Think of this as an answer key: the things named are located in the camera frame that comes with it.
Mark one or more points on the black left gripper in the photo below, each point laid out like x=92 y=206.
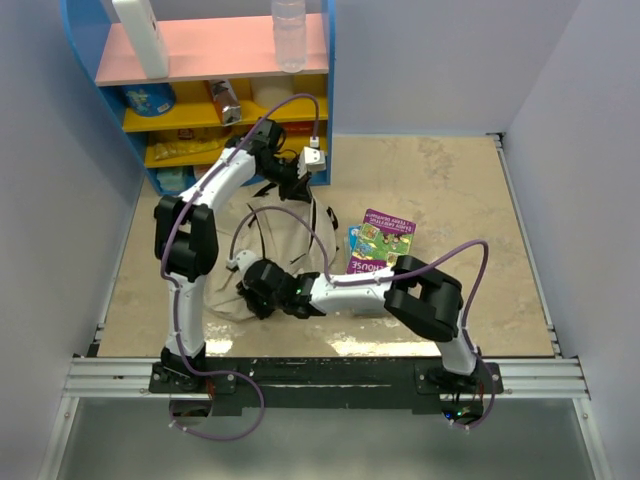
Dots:
x=298 y=188

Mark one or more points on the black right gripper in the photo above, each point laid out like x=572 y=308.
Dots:
x=249 y=292

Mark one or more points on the purple treehouse book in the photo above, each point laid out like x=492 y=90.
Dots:
x=382 y=239

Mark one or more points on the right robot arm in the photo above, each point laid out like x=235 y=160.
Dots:
x=424 y=299

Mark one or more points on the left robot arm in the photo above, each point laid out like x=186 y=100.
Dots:
x=186 y=241

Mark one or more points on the blue tissue pack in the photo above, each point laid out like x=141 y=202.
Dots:
x=175 y=179

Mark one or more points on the orange flat box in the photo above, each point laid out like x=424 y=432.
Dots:
x=303 y=128

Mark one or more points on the white round container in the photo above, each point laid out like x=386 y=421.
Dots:
x=268 y=91

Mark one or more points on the brown silver snack packet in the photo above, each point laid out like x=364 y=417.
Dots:
x=225 y=102

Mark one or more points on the yellow snack packet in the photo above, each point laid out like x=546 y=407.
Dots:
x=165 y=150

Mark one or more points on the colourful wooden shelf unit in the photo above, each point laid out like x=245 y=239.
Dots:
x=221 y=73

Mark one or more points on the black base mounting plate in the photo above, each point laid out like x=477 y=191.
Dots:
x=379 y=383

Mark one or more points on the blue snack cup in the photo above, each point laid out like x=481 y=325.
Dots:
x=150 y=100

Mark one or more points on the clear plastic water bottle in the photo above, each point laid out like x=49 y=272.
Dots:
x=289 y=34

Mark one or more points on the white rectangular bottle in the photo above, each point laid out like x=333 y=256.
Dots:
x=141 y=27

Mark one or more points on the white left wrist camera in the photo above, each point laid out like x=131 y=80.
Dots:
x=311 y=160

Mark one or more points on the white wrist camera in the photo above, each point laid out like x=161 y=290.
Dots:
x=311 y=160
x=242 y=260

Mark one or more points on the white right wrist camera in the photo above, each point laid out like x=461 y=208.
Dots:
x=242 y=260

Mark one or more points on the aluminium rail frame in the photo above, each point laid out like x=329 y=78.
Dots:
x=110 y=426

